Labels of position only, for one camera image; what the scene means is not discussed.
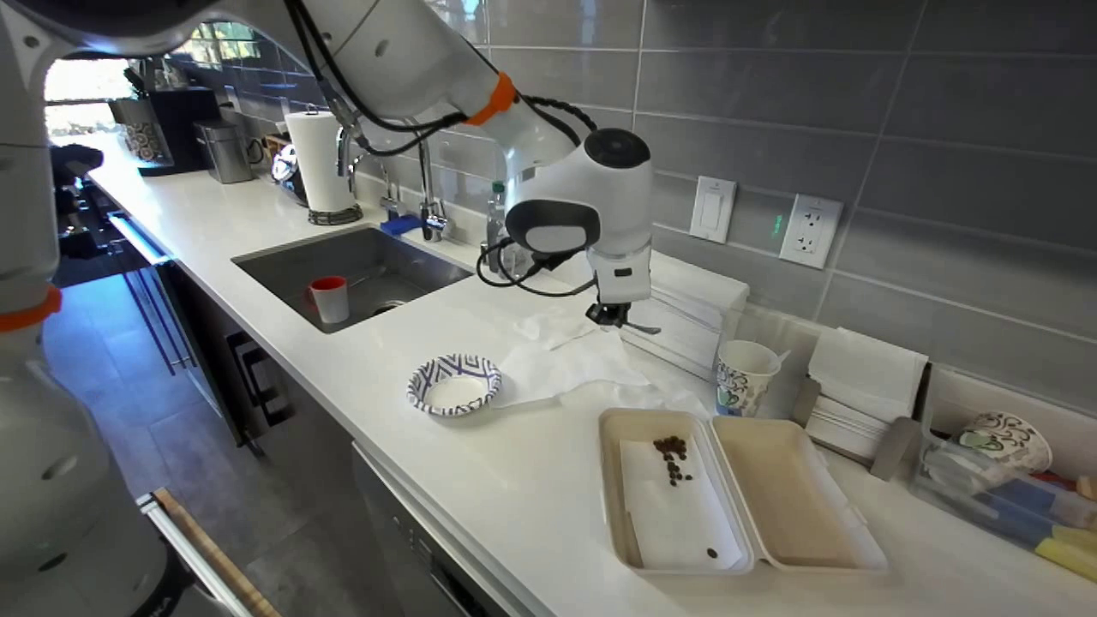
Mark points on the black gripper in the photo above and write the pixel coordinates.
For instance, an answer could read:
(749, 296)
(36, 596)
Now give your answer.
(615, 310)

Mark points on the brown coffee beans pile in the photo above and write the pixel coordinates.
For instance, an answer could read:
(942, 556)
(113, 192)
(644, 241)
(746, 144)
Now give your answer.
(673, 448)

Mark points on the white cutting board tray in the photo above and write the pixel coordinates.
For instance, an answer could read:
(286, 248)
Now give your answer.
(801, 500)

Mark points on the patterned paper cup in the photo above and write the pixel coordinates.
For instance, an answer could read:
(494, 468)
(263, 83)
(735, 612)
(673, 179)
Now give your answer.
(746, 377)

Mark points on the blue patterned paper bowl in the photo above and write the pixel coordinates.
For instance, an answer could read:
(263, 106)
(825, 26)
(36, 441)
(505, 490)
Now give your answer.
(453, 395)

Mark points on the red and white cup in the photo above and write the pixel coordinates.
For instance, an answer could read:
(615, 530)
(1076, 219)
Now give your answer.
(329, 302)

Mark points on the clear crumpled plastic wrap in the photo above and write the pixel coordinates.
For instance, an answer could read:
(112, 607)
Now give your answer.
(561, 364)

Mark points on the white napkin dispenser box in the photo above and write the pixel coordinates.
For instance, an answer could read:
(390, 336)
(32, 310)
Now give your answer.
(696, 310)

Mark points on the white napkin liner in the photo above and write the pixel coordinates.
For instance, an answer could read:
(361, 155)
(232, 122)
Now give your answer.
(673, 520)

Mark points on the chrome faucet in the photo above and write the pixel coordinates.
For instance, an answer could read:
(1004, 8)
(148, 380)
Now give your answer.
(432, 207)

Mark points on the blue cloth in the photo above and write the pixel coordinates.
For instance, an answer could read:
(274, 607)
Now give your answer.
(398, 228)

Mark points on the stainless steel sink basin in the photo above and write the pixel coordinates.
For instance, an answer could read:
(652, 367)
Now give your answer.
(378, 260)

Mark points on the white paper towel stack box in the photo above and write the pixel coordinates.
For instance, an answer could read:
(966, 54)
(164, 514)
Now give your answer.
(858, 377)

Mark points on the stainless dishwasher front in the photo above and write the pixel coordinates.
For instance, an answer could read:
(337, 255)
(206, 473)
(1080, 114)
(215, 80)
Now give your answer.
(432, 536)

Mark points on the white paper towel roll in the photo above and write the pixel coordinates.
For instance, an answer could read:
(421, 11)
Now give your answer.
(325, 159)

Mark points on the dark cabinet drawers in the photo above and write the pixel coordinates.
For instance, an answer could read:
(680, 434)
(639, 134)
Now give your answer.
(252, 377)

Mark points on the clear box of coloured packets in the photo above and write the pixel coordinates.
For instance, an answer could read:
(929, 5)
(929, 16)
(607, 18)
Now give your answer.
(1005, 507)

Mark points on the wooden cart edge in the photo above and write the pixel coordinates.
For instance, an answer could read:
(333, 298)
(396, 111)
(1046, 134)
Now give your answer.
(210, 552)

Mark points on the black coffee machine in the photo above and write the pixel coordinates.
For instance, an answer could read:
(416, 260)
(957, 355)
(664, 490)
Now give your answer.
(177, 122)

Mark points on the black equipment stand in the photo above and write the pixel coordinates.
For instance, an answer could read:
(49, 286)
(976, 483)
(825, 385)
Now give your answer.
(74, 172)

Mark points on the white light switch plate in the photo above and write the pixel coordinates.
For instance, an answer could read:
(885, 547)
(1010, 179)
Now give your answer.
(714, 211)

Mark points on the white wall outlet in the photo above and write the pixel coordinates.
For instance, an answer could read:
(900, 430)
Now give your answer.
(812, 231)

